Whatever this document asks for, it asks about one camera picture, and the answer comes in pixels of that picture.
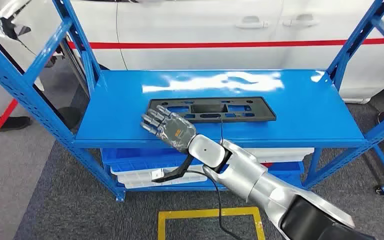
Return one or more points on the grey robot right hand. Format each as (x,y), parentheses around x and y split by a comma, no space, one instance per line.
(173,130)

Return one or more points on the black plastic plate bracket part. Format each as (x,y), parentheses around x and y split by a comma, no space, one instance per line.
(265,114)

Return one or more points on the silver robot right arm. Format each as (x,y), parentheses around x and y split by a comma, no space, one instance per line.
(245,172)

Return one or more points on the blue metal shelf rack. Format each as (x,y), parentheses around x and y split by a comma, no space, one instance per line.
(129,109)

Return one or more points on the blue plastic bin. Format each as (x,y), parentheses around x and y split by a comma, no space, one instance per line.
(288,172)
(129,157)

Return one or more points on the red object in bin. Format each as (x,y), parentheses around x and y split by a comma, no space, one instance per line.
(267,164)

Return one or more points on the white car with red stripe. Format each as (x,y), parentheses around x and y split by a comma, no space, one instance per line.
(195,26)

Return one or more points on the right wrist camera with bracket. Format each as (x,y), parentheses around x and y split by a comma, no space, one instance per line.
(157,174)

